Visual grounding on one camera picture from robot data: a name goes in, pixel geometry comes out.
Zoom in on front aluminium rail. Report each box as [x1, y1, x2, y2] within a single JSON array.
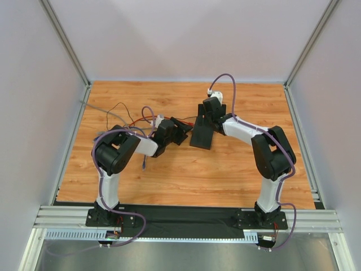
[[34, 206, 343, 233]]

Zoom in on blue ethernet cable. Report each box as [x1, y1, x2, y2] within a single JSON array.
[[93, 125, 147, 145]]

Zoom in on slotted cable duct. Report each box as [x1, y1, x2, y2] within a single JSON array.
[[45, 229, 279, 243]]

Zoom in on red ethernet cable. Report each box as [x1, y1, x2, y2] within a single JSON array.
[[129, 115, 195, 128]]

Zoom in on aluminium frame post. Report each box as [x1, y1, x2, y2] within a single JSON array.
[[283, 0, 341, 89], [39, 0, 91, 86]]

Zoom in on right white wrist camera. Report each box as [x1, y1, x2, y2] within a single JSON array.
[[207, 89, 223, 104]]

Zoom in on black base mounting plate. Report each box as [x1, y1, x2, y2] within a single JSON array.
[[85, 204, 288, 239]]

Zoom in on left aluminium frame post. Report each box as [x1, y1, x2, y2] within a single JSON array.
[[39, 0, 91, 86]]

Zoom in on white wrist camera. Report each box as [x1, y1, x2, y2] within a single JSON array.
[[207, 89, 223, 104], [150, 114, 167, 128]]

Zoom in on right aluminium frame post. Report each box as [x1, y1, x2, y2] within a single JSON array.
[[283, 0, 341, 89]]

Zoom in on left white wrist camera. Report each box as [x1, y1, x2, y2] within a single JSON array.
[[150, 114, 167, 128]]

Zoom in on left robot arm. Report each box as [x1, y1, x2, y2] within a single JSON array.
[[86, 117, 192, 227]]

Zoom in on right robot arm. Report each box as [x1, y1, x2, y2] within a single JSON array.
[[191, 96, 296, 224]]

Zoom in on black network switch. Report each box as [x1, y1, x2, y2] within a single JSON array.
[[190, 122, 223, 150]]

